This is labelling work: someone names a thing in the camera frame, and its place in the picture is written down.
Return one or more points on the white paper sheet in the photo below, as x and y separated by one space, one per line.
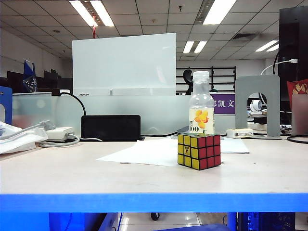
144 154
235 145

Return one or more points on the ceiling air vent grille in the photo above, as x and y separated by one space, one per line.
247 36

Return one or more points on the red patterned package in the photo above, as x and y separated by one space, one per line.
298 87

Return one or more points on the Rubik's cube with black frame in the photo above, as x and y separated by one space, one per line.
199 151

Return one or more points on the frosted glass desk partition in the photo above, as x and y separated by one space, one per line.
67 113

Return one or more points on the red hanging ornament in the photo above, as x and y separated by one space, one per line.
94 31

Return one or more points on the white power adapter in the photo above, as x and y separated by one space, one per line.
239 133

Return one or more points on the clear bottle with flower label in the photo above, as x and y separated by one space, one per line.
202 101

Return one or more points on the frosted plastic panel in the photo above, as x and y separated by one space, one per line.
31 108
300 113

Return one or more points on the upright grey metal bookend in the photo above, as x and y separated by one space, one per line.
240 108

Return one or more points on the black rectangular box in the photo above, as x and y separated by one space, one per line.
106 127

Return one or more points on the black caster wheel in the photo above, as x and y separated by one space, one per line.
155 216

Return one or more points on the black shelf rack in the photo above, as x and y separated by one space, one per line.
223 77

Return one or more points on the blue dotted flag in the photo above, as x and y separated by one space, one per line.
29 72

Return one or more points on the blue table edge rail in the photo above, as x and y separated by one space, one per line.
154 203

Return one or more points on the blue metal bookend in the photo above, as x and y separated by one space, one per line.
6 96

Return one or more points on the ceiling light panel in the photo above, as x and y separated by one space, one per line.
81 10
219 10
102 12
201 47
267 45
188 47

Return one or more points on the tall black cabinet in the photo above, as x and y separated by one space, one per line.
288 36

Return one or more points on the black office chair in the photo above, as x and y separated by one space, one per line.
187 75

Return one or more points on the white plastic bag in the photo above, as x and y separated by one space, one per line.
14 142

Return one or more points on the white power strip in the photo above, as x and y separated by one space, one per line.
60 132

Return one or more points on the white acrylic board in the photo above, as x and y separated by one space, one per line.
125 62

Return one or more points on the small white desk fan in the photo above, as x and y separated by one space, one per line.
256 105

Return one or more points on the purple sign with characters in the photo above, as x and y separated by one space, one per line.
226 104

